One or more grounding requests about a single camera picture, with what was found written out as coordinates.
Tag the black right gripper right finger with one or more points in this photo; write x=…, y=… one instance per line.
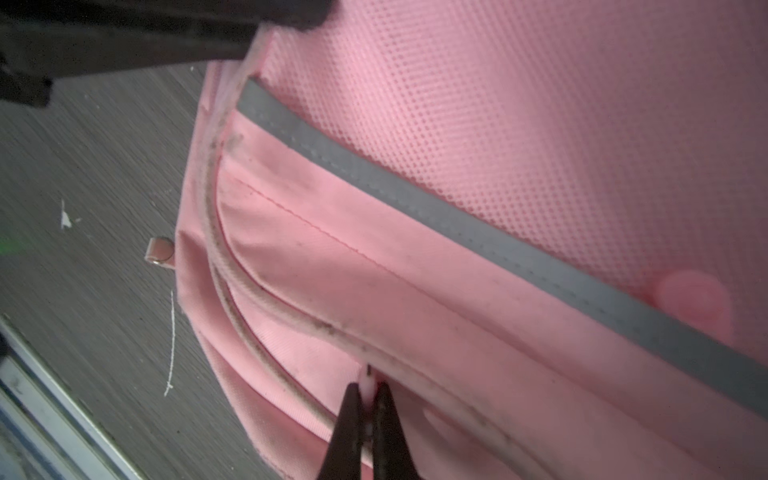
x=391, y=455

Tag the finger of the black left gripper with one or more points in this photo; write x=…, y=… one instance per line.
x=45, y=40

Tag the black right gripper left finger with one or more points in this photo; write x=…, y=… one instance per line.
x=342, y=460

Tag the pink student backpack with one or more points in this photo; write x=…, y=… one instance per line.
x=542, y=223

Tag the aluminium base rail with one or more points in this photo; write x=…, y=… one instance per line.
x=45, y=432

